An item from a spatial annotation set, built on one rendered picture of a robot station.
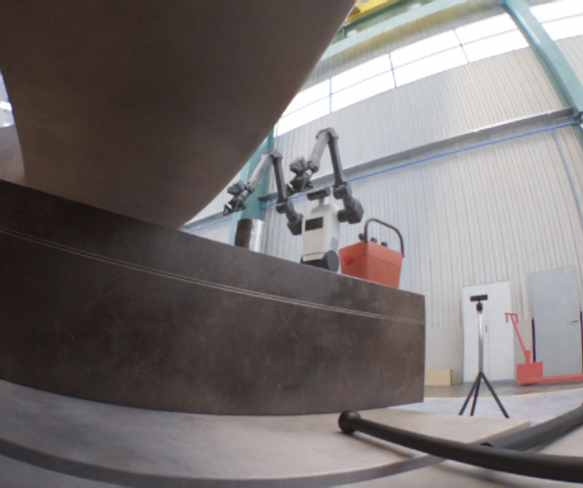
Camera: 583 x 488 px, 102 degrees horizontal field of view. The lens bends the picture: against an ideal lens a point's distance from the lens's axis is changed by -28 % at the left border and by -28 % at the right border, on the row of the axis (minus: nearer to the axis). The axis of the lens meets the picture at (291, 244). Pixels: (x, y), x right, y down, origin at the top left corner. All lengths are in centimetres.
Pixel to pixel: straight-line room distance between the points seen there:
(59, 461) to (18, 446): 5
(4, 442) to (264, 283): 61
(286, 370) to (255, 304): 17
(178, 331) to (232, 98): 45
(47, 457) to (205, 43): 55
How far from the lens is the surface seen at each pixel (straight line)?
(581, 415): 65
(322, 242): 201
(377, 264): 102
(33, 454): 38
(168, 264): 68
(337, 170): 203
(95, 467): 36
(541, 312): 715
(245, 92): 56
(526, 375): 545
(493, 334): 661
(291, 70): 52
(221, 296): 71
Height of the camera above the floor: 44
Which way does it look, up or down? 20 degrees up
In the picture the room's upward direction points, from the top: 5 degrees clockwise
